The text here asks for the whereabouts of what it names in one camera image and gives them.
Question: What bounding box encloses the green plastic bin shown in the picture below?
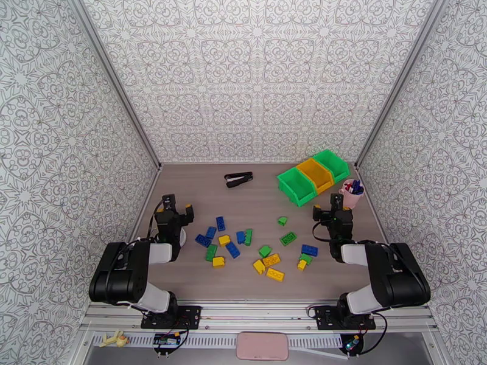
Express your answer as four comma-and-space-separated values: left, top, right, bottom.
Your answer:
276, 167, 317, 207
312, 148, 351, 185

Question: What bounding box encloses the yellow plastic bin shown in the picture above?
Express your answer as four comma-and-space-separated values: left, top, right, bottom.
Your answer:
296, 158, 335, 195

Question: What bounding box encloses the pink metal cup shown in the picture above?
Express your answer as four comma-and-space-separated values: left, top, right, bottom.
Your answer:
336, 179, 365, 210

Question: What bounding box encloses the black stapler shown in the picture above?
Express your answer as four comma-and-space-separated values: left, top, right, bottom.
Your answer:
223, 171, 254, 189

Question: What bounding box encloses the yellow toy figure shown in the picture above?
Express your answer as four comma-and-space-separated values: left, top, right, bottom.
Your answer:
102, 330, 130, 347

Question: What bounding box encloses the pink pad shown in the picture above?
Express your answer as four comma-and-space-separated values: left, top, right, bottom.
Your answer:
236, 332, 289, 362

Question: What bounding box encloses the aluminium side rail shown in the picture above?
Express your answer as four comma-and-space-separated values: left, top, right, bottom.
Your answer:
356, 166, 389, 241

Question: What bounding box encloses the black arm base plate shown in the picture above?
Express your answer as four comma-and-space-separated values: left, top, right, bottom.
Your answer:
141, 305, 201, 330
315, 305, 377, 330

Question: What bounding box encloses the aluminium table rail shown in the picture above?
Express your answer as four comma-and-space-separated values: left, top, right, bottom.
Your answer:
82, 299, 438, 335

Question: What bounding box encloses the white slotted cable duct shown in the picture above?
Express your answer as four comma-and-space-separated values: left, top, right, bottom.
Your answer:
91, 334, 343, 350

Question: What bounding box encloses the aluminium frame post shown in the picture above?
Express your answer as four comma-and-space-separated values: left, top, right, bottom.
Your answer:
354, 0, 446, 171
66, 0, 163, 171

